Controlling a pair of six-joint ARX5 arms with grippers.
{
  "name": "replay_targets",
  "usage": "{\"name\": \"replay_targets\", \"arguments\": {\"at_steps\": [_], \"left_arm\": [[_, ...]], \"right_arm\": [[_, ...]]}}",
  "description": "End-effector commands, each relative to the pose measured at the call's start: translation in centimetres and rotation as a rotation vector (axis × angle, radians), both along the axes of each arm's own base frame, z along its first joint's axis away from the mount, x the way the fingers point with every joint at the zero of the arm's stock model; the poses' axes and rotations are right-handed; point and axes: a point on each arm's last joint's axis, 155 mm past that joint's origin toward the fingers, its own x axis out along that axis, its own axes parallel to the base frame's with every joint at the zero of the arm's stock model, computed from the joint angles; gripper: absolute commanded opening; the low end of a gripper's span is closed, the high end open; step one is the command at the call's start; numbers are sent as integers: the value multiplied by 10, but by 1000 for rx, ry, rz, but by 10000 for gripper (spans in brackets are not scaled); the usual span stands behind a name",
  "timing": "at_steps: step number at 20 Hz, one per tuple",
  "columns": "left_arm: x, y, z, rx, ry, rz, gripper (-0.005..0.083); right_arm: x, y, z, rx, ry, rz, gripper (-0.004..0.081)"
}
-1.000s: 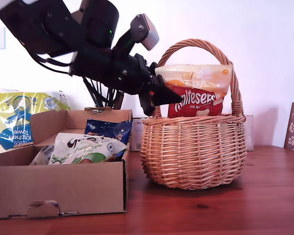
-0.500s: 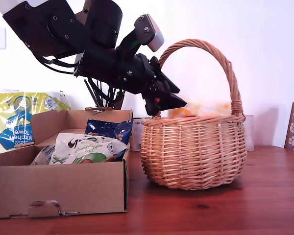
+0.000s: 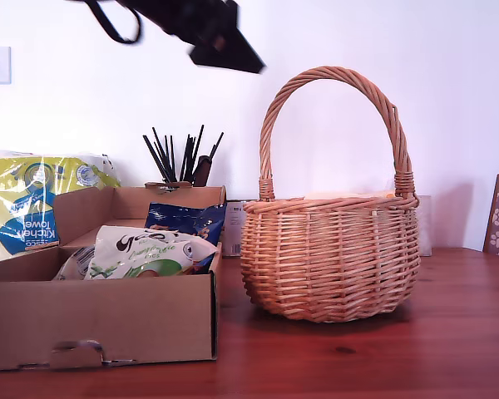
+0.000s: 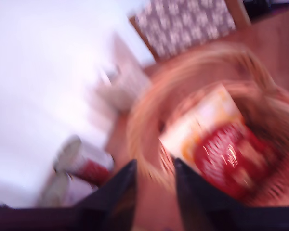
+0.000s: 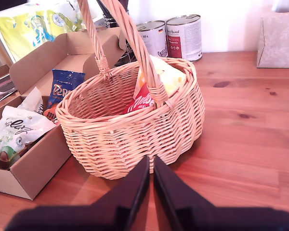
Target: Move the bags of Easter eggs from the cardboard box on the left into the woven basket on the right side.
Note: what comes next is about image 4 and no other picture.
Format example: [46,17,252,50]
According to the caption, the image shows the paw print chair cover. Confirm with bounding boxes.
[134,0,236,60]

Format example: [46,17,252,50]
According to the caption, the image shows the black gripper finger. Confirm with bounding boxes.
[175,157,255,210]
[74,159,138,210]

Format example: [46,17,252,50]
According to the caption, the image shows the white Maltesers mini bunnies bag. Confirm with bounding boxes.
[158,83,284,200]

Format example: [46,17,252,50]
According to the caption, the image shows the woven wicker basket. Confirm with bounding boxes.
[126,43,289,207]

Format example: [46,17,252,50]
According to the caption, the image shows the wooden chair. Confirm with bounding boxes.
[127,0,252,62]

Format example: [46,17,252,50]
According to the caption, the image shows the pale patterned tissue box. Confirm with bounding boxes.
[91,33,151,113]

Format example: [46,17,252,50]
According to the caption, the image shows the labelled food tin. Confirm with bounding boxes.
[53,135,114,186]
[37,172,72,209]

